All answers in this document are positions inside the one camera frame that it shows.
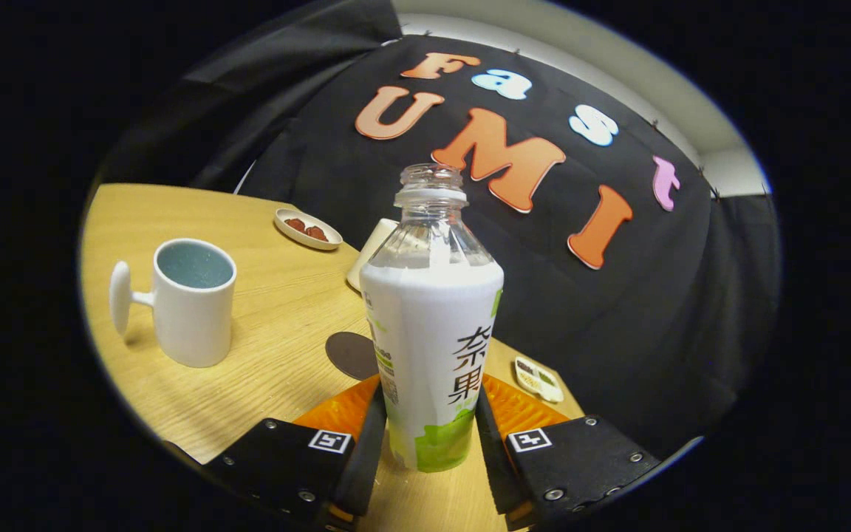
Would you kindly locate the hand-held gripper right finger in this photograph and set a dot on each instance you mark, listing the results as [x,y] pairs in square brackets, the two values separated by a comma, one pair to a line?
[492,465]

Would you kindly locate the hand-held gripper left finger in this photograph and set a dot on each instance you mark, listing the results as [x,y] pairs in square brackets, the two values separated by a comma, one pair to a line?
[368,465]

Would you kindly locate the brown round coaster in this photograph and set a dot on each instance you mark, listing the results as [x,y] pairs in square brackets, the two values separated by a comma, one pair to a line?
[348,355]

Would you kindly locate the white green juice bottle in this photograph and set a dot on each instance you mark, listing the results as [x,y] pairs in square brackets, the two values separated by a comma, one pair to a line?
[433,332]

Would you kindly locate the white cup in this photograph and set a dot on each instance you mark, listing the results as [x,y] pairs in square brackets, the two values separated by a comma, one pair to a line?
[193,325]

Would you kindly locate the white divided grain dish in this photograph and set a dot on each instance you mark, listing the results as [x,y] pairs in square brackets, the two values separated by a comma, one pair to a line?
[538,379]

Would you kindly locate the wooden table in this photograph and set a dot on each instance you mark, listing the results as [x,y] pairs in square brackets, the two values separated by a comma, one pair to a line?
[285,310]

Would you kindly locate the white toaster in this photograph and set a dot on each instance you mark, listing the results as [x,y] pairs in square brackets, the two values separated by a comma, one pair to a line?
[374,247]

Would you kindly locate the white oval snack dish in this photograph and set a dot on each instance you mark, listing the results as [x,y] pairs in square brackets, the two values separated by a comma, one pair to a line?
[307,229]

